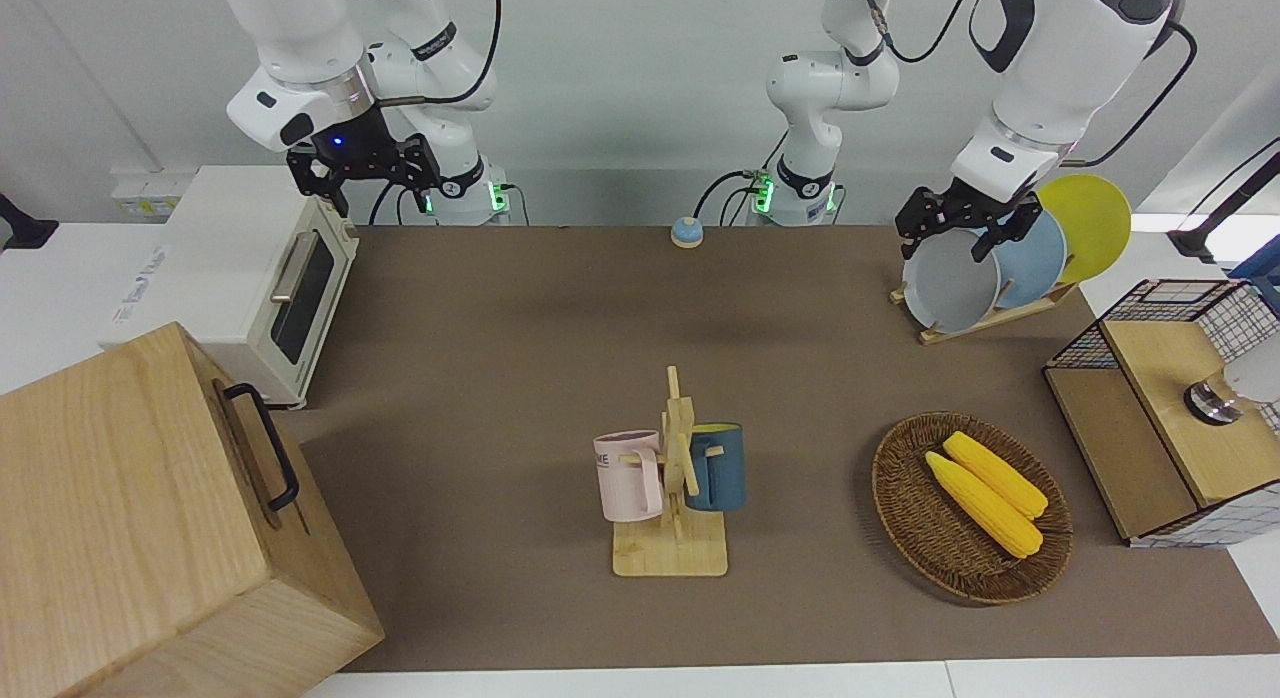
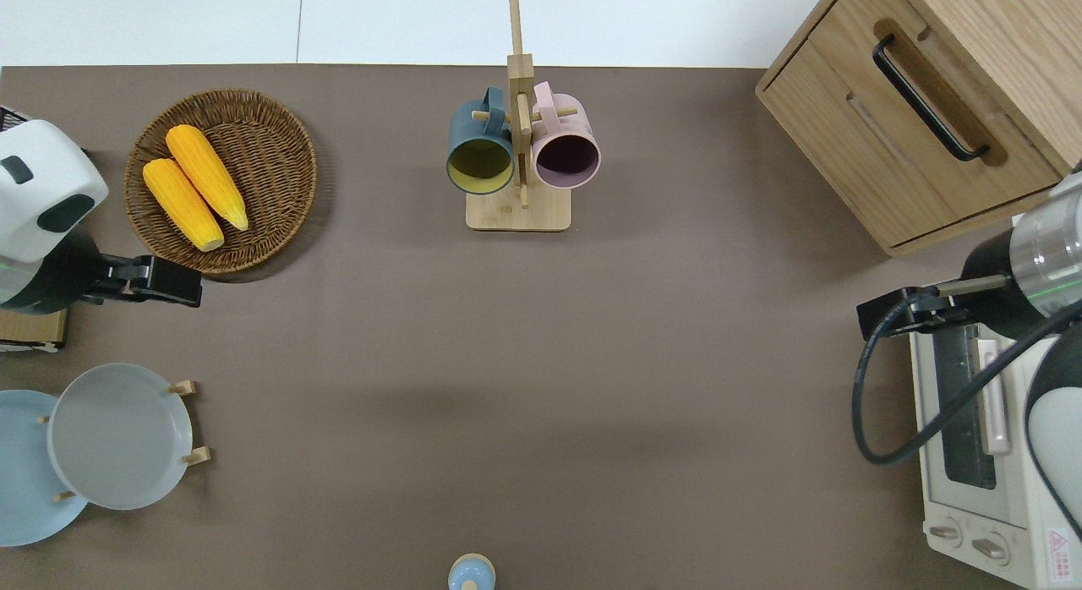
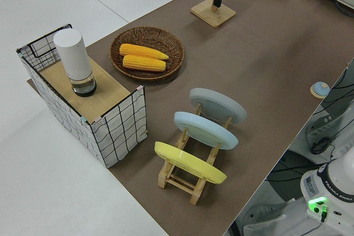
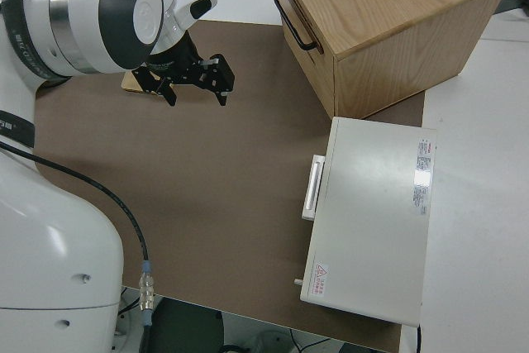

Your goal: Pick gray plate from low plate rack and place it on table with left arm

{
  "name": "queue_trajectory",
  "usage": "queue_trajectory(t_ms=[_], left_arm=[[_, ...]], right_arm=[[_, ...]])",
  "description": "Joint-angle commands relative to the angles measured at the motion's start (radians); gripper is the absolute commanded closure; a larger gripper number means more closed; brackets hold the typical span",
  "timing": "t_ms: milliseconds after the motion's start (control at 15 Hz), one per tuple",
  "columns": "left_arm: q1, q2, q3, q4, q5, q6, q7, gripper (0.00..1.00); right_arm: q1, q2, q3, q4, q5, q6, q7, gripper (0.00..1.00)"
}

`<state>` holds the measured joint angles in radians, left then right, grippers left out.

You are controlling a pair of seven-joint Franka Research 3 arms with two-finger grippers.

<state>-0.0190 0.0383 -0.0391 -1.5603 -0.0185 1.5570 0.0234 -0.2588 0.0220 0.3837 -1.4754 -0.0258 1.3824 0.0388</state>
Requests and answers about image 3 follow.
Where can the gray round plate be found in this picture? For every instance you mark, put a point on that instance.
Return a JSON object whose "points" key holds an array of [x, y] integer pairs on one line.
{"points": [[218, 106]]}

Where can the light blue round plate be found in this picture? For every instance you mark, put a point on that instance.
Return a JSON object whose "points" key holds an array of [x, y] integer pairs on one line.
{"points": [[204, 131]]}

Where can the brown wicker basket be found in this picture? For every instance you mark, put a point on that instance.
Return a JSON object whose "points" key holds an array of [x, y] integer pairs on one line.
{"points": [[166, 39]]}

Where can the yellow corn cob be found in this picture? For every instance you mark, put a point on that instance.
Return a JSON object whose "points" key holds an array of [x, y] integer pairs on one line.
{"points": [[141, 51], [143, 63]]}

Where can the white cylindrical bottle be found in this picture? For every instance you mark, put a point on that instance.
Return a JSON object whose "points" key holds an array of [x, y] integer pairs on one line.
{"points": [[73, 56]]}

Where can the wooden mug tree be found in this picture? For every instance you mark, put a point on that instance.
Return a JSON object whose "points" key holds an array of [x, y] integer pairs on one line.
{"points": [[213, 15]]}

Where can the yellow round plate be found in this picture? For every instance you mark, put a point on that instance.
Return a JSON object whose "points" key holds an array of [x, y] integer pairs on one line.
{"points": [[188, 162]]}

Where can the wooden shelf board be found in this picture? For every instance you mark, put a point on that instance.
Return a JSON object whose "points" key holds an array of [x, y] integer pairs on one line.
{"points": [[108, 92]]}

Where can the wooden plate rack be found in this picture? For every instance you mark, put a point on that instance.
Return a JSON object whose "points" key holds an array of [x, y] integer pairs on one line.
{"points": [[168, 176]]}

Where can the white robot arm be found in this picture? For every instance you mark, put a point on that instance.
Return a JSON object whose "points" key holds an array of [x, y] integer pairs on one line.
{"points": [[332, 186]]}

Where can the pink binder clip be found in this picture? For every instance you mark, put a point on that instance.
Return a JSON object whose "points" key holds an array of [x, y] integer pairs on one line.
{"points": [[140, 90]]}

